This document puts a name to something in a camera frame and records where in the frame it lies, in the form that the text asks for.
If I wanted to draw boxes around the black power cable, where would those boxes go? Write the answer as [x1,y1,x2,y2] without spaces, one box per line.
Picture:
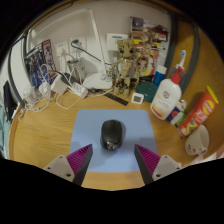
[71,39,103,63]

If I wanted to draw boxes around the red chip can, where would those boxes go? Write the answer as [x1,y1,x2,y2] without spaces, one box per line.
[178,85,220,138]

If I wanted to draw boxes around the white cable tangle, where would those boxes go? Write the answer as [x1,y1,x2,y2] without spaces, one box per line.
[21,63,101,111]

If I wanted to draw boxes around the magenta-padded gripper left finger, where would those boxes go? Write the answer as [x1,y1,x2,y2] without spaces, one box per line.
[43,143,94,187]

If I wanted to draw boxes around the black computer mouse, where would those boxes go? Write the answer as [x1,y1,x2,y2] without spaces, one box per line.
[100,119,125,152]

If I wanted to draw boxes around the white pump lotion bottle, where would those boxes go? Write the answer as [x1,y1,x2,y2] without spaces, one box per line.
[149,66,185,121]

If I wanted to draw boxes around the grey metal frame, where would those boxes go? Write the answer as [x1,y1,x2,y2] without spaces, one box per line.
[6,8,201,108]

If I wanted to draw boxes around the robot model kit box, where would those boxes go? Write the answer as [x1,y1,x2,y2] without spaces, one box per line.
[23,39,57,91]

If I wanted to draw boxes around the white wall device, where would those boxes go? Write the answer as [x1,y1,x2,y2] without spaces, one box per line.
[106,32,129,51]

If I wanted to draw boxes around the clear plastic cup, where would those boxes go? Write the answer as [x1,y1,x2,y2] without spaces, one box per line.
[22,84,38,106]

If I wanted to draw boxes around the brown tree creature figure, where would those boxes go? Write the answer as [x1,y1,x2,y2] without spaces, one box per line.
[111,37,141,98]

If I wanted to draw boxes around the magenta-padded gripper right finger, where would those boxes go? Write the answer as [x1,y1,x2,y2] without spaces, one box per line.
[133,143,183,186]

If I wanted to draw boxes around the small white digital clock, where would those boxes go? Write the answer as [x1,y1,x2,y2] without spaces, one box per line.
[130,92,145,105]

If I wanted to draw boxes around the light blue mouse pad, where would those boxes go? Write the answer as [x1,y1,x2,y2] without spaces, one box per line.
[68,108,158,173]

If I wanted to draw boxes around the white wall socket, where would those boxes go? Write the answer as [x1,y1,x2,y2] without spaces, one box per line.
[69,37,88,54]
[54,41,70,58]

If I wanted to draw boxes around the dark green round tin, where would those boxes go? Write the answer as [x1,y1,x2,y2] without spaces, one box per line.
[134,80,158,103]

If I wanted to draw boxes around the colourful printed box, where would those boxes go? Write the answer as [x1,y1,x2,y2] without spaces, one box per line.
[129,15,169,78]

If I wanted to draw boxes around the white mug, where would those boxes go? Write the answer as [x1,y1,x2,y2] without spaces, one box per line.
[184,124,210,157]

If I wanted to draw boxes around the white power strip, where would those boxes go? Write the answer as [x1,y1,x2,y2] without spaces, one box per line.
[69,82,89,99]

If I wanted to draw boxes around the black bag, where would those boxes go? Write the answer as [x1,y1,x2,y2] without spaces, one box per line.
[2,80,18,121]

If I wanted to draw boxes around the black ruler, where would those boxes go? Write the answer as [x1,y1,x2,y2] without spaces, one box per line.
[103,91,130,107]

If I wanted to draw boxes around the black power adapter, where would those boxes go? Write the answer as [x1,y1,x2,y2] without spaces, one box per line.
[61,72,79,86]

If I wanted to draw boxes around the teal cloth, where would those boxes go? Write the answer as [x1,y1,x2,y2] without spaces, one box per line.
[0,99,9,158]

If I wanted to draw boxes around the small blue white tube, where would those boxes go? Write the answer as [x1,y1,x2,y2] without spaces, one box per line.
[167,99,188,125]

